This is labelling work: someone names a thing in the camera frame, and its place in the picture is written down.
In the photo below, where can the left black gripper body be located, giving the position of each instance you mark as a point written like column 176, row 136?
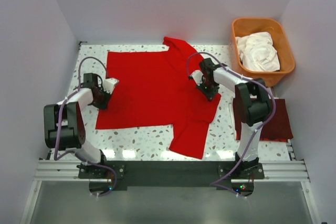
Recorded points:
column 102, row 102

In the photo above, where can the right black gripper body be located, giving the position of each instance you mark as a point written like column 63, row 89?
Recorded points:
column 209, row 88

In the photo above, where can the bright red t shirt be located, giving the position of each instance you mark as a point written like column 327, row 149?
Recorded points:
column 154, row 89

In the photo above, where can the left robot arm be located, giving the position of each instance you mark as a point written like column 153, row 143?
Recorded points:
column 64, row 129

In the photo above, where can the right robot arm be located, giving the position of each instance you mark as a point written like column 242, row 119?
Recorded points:
column 254, row 106

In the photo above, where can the white folded t shirt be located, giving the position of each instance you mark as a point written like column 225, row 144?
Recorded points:
column 231, row 111

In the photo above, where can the white crumpled t shirt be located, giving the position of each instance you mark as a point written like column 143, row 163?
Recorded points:
column 257, row 52

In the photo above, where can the orange plastic basket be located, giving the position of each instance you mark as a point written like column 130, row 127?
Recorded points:
column 246, row 26

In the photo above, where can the dark red folded t shirt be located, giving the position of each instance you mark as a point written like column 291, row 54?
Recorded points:
column 277, row 129

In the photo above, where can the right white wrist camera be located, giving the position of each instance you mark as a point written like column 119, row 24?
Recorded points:
column 196, row 76

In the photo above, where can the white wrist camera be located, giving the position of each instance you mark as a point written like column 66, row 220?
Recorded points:
column 109, row 85
column 196, row 76

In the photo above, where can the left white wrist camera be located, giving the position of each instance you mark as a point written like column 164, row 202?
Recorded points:
column 109, row 85

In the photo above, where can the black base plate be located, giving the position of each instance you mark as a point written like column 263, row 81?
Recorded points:
column 153, row 174

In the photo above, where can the aluminium rail frame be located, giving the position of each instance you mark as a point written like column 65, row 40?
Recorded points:
column 291, row 170

